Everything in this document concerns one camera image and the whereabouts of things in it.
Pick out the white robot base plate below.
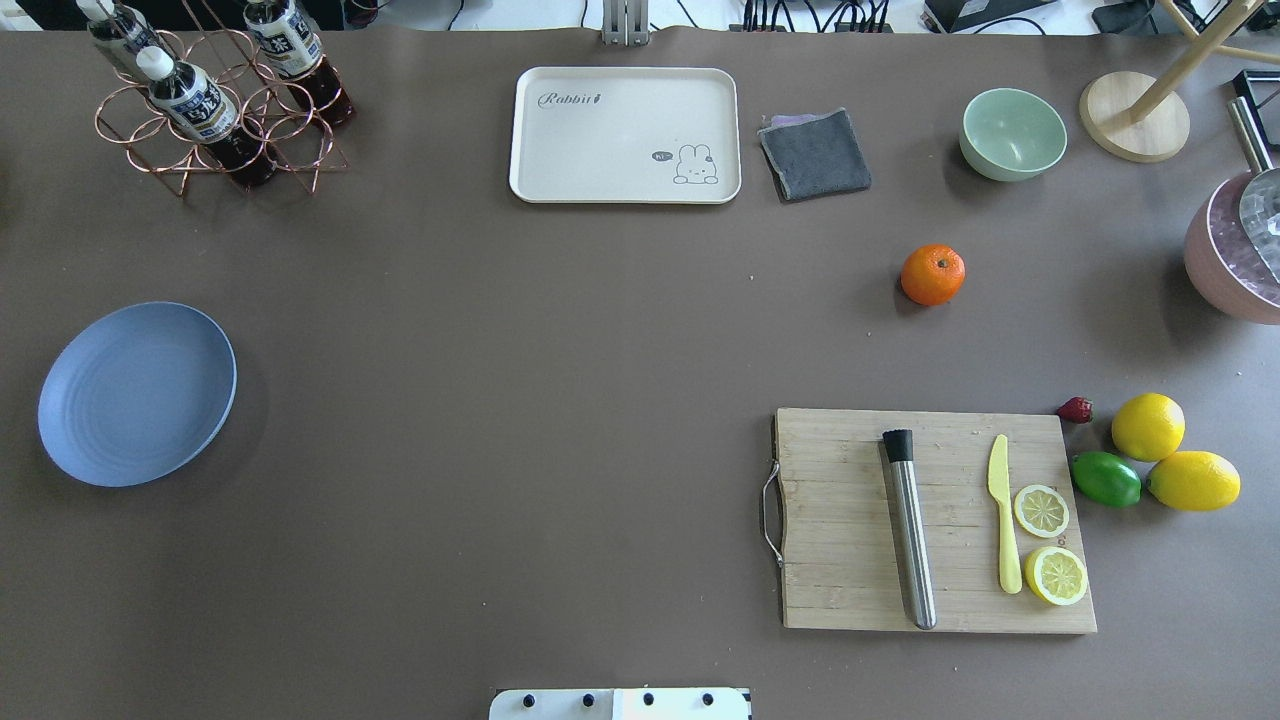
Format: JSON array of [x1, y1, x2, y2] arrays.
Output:
[[488, 687, 753, 719]]

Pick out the lower lemon slice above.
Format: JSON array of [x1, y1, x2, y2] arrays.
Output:
[[1023, 546, 1089, 607]]

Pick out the red strawberry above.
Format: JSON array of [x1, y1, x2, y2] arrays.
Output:
[[1056, 396, 1093, 424]]

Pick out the wooden stand with round base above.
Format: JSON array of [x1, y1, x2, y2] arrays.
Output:
[[1078, 1, 1279, 163]]

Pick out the lower whole lemon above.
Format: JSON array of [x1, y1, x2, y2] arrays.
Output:
[[1147, 451, 1242, 512]]

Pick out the front tea bottle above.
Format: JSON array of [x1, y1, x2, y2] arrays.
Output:
[[138, 47, 276, 187]]

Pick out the lemon slice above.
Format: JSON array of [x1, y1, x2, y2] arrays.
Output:
[[1012, 484, 1071, 539], [1023, 546, 1089, 607]]

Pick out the yellow plastic knife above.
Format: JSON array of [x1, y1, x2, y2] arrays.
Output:
[[987, 434, 1023, 594]]

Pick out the pink bowl of ice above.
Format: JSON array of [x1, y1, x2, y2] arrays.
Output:
[[1184, 172, 1279, 325]]

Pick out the mint green bowl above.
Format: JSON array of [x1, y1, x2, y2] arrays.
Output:
[[959, 88, 1068, 182]]

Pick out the upper whole lemon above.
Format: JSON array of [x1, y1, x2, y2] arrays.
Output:
[[1111, 393, 1187, 462]]

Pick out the orange fruit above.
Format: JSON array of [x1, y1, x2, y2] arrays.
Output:
[[899, 243, 966, 306]]

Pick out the cream rabbit tray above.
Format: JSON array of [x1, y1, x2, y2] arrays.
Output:
[[508, 67, 742, 204]]

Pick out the right rear tea bottle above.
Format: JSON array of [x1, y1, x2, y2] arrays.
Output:
[[242, 1, 355, 128]]

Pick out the wooden cutting board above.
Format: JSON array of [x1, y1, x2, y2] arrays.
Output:
[[773, 407, 1097, 635]]

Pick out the metal ice scoop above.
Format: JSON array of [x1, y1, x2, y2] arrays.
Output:
[[1228, 96, 1279, 282]]

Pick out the steel muddler black tip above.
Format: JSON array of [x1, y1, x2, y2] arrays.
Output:
[[882, 429, 938, 630]]

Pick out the green lime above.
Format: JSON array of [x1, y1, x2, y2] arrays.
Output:
[[1070, 451, 1143, 509]]

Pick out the copper wire bottle rack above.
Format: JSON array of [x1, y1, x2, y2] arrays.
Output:
[[79, 1, 355, 196]]

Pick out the left rear tea bottle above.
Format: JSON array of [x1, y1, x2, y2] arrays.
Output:
[[76, 0, 166, 83]]

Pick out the whole lemon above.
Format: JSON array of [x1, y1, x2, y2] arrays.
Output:
[[1147, 451, 1242, 512], [1111, 393, 1187, 462]]

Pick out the tea bottle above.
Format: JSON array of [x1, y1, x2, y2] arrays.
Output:
[[138, 47, 276, 187], [76, 0, 166, 83], [242, 1, 355, 128]]

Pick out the upper lemon slice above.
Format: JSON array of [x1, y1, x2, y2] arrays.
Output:
[[1012, 484, 1071, 539]]

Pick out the aluminium frame post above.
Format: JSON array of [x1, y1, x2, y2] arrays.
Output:
[[602, 0, 650, 47]]

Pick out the blue round plate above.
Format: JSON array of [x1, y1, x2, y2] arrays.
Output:
[[37, 302, 238, 488]]

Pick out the grey folded cloth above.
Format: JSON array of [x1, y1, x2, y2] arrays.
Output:
[[756, 108, 873, 202]]

